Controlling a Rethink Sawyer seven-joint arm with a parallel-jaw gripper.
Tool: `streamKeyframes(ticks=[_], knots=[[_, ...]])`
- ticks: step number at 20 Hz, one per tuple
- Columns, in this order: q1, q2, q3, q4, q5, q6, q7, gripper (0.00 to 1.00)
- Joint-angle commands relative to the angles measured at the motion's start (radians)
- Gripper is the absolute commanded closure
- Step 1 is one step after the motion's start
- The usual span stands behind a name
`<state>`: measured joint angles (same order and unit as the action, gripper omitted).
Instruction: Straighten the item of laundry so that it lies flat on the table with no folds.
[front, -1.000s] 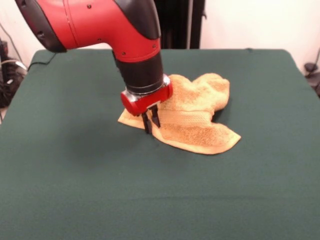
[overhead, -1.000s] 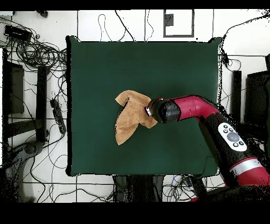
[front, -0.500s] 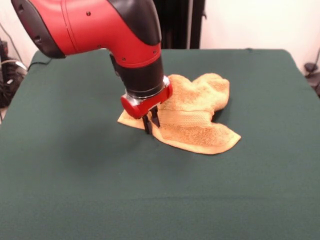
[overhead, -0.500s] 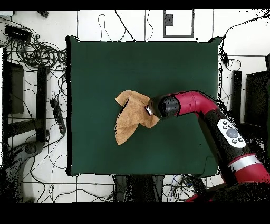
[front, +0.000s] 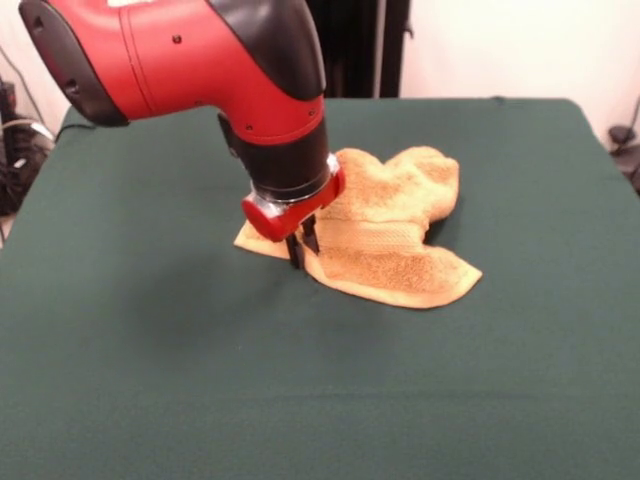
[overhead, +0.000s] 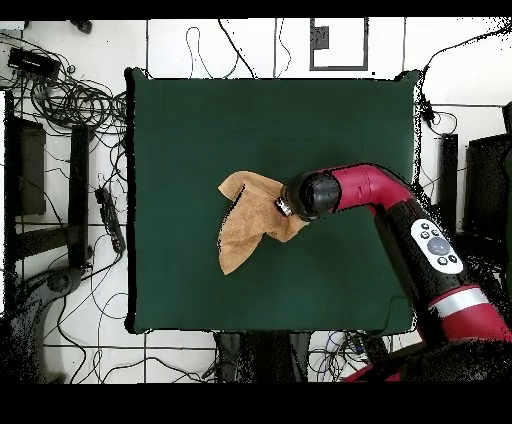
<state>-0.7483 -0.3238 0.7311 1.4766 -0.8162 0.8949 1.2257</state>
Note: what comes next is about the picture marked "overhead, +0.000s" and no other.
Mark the grey stand base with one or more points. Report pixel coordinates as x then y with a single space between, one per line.
60 280

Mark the grey rectangular floor frame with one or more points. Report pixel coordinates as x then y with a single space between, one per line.
340 68

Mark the small dark object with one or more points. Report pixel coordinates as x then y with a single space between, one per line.
82 26

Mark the black frame stand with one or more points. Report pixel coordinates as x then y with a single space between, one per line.
488 180
78 192

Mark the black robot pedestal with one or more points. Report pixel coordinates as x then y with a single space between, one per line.
260 356

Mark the black plug adapter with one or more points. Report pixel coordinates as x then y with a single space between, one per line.
428 112

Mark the black rectangular box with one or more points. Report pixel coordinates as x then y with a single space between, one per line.
32 62

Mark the tan terry towel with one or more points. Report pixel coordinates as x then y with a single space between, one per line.
248 224

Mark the black power strip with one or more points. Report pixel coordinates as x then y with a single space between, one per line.
110 218

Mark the dark green tablecloth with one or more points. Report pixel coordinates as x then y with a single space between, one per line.
200 140

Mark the small grey square plate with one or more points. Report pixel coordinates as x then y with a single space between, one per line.
320 38

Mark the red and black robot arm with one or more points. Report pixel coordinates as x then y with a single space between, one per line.
372 184

